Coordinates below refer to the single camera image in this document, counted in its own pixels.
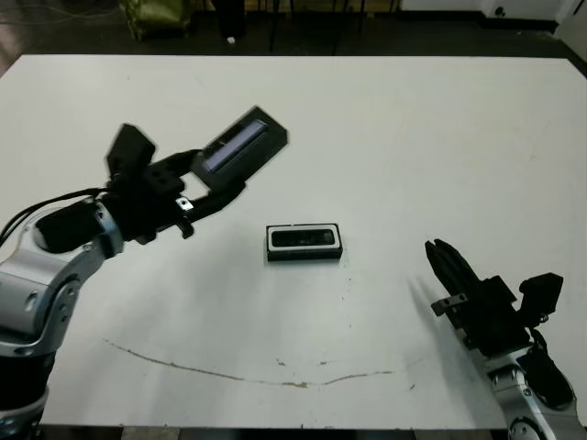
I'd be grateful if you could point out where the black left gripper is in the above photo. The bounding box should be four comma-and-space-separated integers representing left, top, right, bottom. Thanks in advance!
103, 149, 247, 244

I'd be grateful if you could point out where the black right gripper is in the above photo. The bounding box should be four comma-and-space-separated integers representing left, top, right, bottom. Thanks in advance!
424, 238, 533, 357

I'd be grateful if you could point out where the black box lid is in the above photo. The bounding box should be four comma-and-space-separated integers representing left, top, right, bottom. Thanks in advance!
191, 105, 291, 193

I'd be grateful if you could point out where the black slim camera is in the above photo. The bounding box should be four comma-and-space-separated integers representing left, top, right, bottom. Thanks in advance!
271, 230, 334, 248

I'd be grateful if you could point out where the black box with white insert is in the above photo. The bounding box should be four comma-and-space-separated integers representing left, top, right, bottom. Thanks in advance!
264, 222, 344, 264

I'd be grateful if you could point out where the black upright leg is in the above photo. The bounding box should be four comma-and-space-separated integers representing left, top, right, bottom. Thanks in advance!
218, 0, 247, 39

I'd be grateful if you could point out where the yellow-green bag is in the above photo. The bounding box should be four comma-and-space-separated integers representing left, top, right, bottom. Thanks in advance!
119, 0, 192, 40

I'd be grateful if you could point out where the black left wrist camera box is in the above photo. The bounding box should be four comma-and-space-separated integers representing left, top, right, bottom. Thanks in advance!
105, 122, 158, 182

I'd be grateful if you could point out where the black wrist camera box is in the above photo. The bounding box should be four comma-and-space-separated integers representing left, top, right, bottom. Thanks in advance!
518, 272, 564, 318
105, 122, 158, 182

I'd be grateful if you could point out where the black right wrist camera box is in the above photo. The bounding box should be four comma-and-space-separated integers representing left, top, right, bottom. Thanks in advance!
518, 272, 564, 318

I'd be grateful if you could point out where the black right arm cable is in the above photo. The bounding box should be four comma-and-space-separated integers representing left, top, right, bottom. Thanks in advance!
526, 313, 554, 357

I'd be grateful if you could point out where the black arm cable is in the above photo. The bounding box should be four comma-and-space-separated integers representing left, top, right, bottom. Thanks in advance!
526, 313, 554, 357
0, 185, 112, 245

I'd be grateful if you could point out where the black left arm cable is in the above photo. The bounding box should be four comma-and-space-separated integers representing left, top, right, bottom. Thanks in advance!
0, 185, 112, 245

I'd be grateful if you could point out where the white floor cable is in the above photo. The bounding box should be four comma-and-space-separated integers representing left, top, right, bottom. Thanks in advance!
0, 3, 116, 25

